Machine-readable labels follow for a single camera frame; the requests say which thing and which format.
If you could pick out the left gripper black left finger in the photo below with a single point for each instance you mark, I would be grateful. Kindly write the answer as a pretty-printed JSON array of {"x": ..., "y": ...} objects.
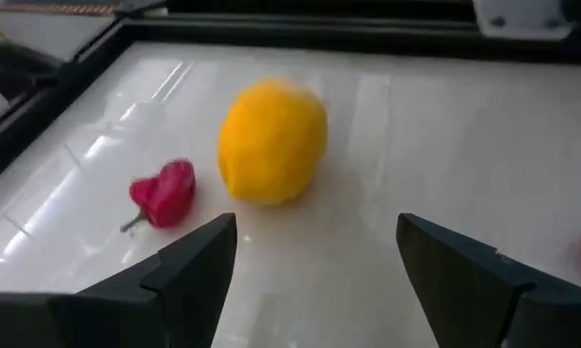
[{"x": 174, "y": 309}]

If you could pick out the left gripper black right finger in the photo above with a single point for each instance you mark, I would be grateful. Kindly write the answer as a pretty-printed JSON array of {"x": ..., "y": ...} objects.
[{"x": 464, "y": 299}]

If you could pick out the black hazard-striped floor mat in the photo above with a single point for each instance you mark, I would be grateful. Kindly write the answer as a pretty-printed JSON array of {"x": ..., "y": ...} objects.
[{"x": 58, "y": 8}]

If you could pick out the yellow lemon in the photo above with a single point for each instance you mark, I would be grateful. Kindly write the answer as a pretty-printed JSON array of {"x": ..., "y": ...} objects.
[{"x": 272, "y": 142}]

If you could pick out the grey metal mounting plate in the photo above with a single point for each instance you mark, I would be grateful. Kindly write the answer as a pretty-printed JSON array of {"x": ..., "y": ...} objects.
[{"x": 522, "y": 19}]

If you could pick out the small red pepper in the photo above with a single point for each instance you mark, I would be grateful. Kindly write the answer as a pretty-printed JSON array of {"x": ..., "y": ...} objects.
[{"x": 166, "y": 193}]

